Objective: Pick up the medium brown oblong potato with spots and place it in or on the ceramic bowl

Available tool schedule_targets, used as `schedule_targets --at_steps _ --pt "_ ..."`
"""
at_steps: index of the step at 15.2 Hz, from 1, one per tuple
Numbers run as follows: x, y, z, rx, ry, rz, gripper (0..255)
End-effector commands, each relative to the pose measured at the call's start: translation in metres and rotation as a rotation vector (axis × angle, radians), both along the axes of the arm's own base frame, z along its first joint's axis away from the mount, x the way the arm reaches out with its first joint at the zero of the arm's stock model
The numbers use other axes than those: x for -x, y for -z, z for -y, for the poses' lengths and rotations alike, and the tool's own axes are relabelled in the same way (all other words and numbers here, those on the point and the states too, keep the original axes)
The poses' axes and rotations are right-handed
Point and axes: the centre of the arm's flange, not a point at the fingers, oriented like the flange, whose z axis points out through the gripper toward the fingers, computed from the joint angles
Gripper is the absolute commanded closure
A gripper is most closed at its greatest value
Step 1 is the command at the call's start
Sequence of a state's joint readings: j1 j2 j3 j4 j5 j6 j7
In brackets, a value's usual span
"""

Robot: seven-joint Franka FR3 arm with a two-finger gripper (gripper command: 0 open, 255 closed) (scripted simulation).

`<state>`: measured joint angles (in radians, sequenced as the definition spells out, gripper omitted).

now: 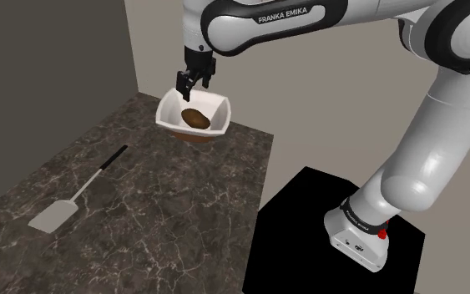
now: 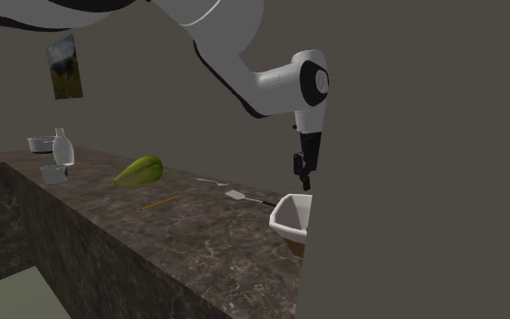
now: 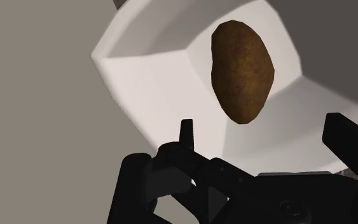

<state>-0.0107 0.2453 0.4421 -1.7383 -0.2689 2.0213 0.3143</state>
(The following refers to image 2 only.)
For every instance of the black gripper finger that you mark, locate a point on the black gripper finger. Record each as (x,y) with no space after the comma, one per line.
(306,180)

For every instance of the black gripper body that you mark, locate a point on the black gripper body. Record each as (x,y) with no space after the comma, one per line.
(310,145)

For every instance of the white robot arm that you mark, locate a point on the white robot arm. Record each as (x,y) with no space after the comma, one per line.
(276,88)

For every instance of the white bowl with brown base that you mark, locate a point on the white bowl with brown base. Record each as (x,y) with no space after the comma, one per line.
(290,216)

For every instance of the silver spoon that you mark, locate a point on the silver spoon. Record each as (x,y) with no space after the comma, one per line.
(212,181)

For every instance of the yellow pencil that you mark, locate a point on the yellow pencil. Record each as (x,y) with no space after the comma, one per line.
(161,202)

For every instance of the green papaya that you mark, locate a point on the green papaya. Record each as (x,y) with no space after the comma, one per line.
(142,172)

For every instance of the white bottle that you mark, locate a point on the white bottle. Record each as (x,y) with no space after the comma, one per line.
(63,150)

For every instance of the white cup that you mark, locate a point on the white cup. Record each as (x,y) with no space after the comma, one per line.
(54,174)

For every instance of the white pot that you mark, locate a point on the white pot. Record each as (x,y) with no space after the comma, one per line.
(39,144)

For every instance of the landscape wall picture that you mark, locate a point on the landscape wall picture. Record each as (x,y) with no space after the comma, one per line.
(64,66)

